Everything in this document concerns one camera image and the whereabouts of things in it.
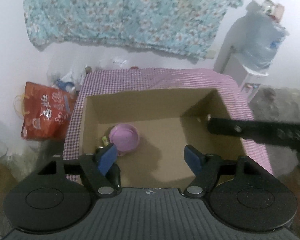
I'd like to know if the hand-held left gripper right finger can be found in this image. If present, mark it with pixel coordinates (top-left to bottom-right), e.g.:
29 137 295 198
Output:
184 144 270 198

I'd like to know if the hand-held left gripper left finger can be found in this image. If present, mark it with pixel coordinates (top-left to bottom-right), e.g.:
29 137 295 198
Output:
32 143 122 197

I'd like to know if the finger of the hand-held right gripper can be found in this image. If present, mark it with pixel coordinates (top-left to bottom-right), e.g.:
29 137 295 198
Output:
207 117 300 153

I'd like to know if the purple collapsible cup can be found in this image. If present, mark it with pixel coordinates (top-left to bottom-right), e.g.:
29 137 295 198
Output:
108 123 140 157

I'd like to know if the brown cardboard box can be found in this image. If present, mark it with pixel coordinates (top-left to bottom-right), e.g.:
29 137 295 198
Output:
62 88 246 189

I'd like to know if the white water dispenser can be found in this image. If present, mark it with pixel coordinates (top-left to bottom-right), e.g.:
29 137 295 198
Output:
227 45 269 103

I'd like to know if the red gift bag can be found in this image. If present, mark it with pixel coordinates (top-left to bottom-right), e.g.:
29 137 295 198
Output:
14 81 77 140

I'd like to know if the purple checkered tablecloth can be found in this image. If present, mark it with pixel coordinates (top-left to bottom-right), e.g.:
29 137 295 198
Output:
64 68 274 183

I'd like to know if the blue white packet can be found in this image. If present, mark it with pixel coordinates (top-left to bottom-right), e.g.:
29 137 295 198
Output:
55 78 75 92

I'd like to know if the blue water jug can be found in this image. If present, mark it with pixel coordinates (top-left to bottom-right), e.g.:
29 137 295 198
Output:
240 0 289 77

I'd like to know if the crumpled clear plastic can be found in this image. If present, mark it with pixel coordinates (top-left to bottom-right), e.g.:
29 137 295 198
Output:
107 56 130 68

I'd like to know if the clear plastic bag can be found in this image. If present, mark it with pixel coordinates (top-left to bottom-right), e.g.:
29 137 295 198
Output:
47 61 87 93

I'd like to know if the small pink bottle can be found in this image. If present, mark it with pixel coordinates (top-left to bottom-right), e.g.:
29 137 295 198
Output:
274 4 285 20

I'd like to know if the small clear plastic cup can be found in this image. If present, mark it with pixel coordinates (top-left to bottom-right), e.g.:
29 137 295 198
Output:
261 0 275 13

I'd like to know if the teal floral cloth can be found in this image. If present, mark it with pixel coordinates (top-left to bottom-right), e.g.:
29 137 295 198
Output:
22 0 248 62

